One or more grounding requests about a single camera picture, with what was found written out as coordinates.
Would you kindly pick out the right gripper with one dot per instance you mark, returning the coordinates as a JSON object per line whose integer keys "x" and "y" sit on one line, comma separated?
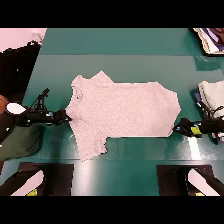
{"x": 188, "y": 127}

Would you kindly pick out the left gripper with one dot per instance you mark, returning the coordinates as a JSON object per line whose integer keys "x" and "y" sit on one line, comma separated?
{"x": 60, "y": 117}

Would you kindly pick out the pale pink T-shirt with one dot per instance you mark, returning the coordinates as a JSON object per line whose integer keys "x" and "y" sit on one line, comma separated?
{"x": 123, "y": 106}

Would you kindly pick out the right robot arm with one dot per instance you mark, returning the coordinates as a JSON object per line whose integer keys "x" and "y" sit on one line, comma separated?
{"x": 213, "y": 126}

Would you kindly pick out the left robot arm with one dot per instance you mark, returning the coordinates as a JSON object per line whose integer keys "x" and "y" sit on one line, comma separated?
{"x": 31, "y": 118}

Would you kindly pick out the purple garment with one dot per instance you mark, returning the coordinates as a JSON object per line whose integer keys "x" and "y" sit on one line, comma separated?
{"x": 196, "y": 96}

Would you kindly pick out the white garment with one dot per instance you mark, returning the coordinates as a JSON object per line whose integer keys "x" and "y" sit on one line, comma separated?
{"x": 213, "y": 93}

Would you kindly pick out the dark green garment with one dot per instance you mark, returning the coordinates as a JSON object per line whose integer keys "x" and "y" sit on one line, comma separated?
{"x": 18, "y": 143}

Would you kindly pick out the brown garment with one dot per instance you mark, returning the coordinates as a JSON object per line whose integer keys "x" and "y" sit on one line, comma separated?
{"x": 2, "y": 104}

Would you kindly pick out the black garment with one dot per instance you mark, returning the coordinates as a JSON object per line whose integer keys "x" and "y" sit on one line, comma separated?
{"x": 18, "y": 73}

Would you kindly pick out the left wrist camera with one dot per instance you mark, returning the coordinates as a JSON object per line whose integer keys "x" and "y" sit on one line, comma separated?
{"x": 42, "y": 97}

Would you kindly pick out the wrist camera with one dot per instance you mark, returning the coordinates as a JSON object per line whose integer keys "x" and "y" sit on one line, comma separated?
{"x": 42, "y": 97}
{"x": 215, "y": 110}

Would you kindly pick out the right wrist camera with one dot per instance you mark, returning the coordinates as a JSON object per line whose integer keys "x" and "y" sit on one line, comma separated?
{"x": 215, "y": 110}

